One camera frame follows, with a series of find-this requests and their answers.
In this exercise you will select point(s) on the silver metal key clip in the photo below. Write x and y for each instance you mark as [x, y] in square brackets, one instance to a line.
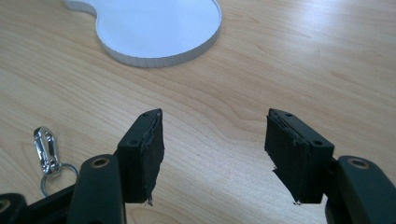
[46, 151]

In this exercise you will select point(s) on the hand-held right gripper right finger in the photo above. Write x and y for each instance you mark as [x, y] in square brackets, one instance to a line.
[299, 155]

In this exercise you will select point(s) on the white curved foam tray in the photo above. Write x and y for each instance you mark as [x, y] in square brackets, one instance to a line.
[155, 28]

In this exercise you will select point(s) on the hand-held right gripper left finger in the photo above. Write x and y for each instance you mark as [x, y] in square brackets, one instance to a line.
[137, 155]

